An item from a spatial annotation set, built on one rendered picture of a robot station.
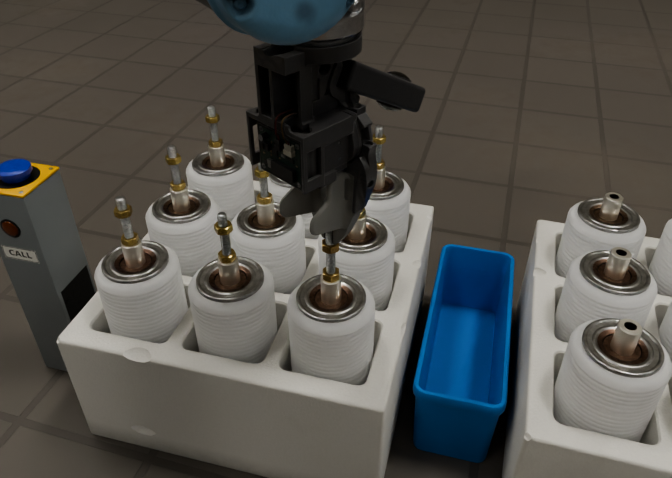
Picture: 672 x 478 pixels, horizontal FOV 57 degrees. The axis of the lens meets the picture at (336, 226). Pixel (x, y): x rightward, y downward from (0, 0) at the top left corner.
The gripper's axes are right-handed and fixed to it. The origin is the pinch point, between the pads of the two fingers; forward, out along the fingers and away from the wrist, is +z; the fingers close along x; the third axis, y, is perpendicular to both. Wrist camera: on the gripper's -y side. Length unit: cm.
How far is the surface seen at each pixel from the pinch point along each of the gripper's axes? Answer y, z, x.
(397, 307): -9.2, 16.3, 1.5
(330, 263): 1.1, 4.0, 0.3
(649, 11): -214, 35, -46
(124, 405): 19.5, 26.0, -17.2
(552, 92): -121, 34, -35
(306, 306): 3.7, 9.0, -0.7
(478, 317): -31.5, 34.0, 1.1
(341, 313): 1.9, 9.0, 2.6
